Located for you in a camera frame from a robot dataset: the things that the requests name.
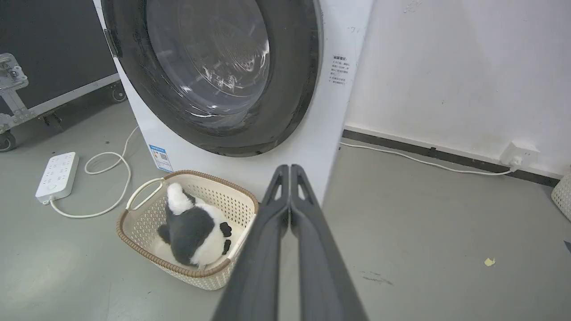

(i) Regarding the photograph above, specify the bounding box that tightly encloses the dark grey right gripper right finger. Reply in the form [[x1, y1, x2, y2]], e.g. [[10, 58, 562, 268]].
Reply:
[[290, 164, 369, 321]]

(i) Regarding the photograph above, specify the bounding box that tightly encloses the black flight case on wheels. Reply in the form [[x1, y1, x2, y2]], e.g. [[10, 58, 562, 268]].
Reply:
[[0, 0, 128, 152]]

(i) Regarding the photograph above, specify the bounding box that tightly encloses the cream woven laundry basket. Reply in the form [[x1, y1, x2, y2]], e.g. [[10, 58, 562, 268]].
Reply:
[[116, 170, 259, 291]]

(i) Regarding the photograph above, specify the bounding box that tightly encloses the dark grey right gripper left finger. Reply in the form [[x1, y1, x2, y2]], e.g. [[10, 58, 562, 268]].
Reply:
[[212, 165, 291, 321]]

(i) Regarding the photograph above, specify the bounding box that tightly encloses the white wall socket plug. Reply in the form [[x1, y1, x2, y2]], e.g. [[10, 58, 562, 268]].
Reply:
[[500, 141, 540, 172]]

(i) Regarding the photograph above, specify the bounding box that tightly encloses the dark round washing machine door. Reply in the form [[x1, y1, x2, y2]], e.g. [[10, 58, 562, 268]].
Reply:
[[101, 0, 323, 157]]

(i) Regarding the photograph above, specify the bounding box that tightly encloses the grey and white plush toy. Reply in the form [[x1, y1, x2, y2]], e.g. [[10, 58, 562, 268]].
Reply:
[[157, 182, 233, 269]]

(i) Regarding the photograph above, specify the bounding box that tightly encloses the blue energy label sticker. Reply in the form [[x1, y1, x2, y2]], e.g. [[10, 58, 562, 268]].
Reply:
[[149, 144, 174, 173]]

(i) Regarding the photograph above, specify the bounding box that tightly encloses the white power strip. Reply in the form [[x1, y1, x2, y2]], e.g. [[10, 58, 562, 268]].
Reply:
[[35, 152, 80, 205]]

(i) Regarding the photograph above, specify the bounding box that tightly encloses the white cable along wall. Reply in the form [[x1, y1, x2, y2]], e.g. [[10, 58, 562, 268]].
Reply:
[[340, 142, 513, 176]]

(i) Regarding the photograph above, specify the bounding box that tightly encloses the cream perforated basket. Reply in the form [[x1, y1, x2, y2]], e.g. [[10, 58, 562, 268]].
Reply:
[[551, 173, 571, 222]]

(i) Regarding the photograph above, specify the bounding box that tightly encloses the white power strip cable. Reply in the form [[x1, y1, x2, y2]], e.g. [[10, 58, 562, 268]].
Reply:
[[49, 126, 140, 219]]

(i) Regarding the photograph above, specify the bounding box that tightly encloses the white washing machine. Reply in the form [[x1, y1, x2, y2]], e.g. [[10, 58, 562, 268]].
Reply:
[[93, 0, 374, 206]]

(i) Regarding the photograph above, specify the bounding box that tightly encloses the black text warning sticker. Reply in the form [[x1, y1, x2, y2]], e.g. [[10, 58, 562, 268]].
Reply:
[[329, 54, 351, 86]]

